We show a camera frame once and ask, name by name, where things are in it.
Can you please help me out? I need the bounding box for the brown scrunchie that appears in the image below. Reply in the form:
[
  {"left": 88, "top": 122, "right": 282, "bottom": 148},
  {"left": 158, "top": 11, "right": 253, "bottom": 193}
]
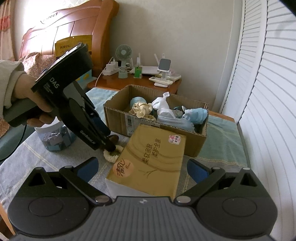
[{"left": 108, "top": 135, "right": 119, "bottom": 145}]

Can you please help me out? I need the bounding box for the cream braided ring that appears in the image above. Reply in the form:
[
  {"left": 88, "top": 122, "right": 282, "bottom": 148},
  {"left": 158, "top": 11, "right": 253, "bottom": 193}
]
[{"left": 103, "top": 145, "right": 125, "bottom": 164}]

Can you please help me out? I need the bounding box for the cream cloth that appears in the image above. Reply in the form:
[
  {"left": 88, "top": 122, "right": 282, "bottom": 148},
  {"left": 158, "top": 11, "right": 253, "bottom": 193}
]
[{"left": 129, "top": 101, "right": 157, "bottom": 121}]

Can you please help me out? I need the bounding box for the blue cap plush toy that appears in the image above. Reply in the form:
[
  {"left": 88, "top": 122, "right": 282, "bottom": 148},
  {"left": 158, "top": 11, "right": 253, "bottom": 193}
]
[{"left": 129, "top": 96, "right": 147, "bottom": 108}]

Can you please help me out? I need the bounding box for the blue face mask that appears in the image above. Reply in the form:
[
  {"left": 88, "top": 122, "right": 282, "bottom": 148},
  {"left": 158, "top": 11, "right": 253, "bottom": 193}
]
[
  {"left": 183, "top": 108, "right": 208, "bottom": 125},
  {"left": 157, "top": 115, "right": 195, "bottom": 132}
]

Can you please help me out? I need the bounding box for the white cloth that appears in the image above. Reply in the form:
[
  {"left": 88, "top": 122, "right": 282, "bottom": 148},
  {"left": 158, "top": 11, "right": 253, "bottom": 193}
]
[{"left": 152, "top": 92, "right": 176, "bottom": 118}]

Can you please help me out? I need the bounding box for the beige bamboo print pouch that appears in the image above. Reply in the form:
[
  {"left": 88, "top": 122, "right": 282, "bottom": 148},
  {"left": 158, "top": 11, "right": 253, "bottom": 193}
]
[{"left": 172, "top": 106, "right": 185, "bottom": 118}]

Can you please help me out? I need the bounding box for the person's left forearm sleeve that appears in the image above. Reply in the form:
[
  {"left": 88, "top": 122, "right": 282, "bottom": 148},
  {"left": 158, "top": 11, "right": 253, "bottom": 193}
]
[{"left": 0, "top": 60, "right": 26, "bottom": 118}]

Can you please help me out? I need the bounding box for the person's left hand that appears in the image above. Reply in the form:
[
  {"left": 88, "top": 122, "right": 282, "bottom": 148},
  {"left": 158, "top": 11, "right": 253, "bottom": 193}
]
[{"left": 11, "top": 74, "right": 55, "bottom": 128}]

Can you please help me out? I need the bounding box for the cardboard box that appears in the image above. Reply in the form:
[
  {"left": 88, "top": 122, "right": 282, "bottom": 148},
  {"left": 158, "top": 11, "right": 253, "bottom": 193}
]
[{"left": 103, "top": 84, "right": 209, "bottom": 158}]

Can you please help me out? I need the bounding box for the teal towel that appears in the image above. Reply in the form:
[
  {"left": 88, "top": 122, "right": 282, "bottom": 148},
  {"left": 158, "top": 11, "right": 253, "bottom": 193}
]
[{"left": 87, "top": 85, "right": 247, "bottom": 168}]

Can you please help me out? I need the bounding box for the clear jar white lid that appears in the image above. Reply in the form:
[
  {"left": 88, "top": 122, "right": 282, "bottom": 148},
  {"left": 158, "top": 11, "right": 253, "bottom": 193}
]
[{"left": 35, "top": 117, "right": 76, "bottom": 152}]

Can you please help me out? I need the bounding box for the gold tissue pack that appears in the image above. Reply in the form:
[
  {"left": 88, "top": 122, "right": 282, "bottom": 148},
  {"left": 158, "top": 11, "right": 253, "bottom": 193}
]
[{"left": 105, "top": 125, "right": 186, "bottom": 198}]

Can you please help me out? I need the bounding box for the wooden nightstand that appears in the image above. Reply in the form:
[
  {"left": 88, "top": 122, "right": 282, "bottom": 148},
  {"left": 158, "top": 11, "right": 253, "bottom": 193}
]
[{"left": 87, "top": 73, "right": 182, "bottom": 94}]

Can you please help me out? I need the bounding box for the white power strip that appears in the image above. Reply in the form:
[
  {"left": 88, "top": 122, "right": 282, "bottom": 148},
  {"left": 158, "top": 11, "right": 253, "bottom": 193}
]
[{"left": 102, "top": 57, "right": 119, "bottom": 76}]

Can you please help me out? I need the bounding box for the green bottle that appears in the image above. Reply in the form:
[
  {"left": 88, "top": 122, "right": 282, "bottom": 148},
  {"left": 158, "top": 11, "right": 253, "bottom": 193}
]
[{"left": 134, "top": 53, "right": 142, "bottom": 78}]

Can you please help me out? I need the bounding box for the small green desk fan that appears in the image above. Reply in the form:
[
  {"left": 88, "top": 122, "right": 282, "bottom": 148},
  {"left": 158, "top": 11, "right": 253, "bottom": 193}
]
[{"left": 115, "top": 44, "right": 132, "bottom": 79}]

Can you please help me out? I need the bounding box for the white router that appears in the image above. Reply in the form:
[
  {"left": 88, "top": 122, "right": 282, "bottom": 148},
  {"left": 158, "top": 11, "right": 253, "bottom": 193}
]
[{"left": 141, "top": 54, "right": 159, "bottom": 75}]

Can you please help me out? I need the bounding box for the white remote control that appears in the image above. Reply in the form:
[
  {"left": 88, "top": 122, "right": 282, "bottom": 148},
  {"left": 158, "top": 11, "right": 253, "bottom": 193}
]
[{"left": 149, "top": 77, "right": 174, "bottom": 88}]

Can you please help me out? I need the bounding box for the wooden headboard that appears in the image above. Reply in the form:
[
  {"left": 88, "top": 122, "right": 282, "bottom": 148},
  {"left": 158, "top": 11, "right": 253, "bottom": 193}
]
[{"left": 20, "top": 0, "right": 119, "bottom": 77}]

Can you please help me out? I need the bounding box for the white phone stand screen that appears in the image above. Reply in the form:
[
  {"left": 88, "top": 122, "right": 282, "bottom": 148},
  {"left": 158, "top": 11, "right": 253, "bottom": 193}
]
[{"left": 158, "top": 54, "right": 181, "bottom": 82}]

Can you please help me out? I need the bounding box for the white louvered door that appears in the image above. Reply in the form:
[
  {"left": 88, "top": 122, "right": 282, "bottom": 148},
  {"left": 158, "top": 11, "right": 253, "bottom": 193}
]
[{"left": 220, "top": 1, "right": 295, "bottom": 240}]

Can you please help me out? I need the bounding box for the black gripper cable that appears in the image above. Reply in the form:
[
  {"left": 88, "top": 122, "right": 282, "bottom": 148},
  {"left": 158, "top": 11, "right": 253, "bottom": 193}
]
[{"left": 0, "top": 124, "right": 28, "bottom": 163}]

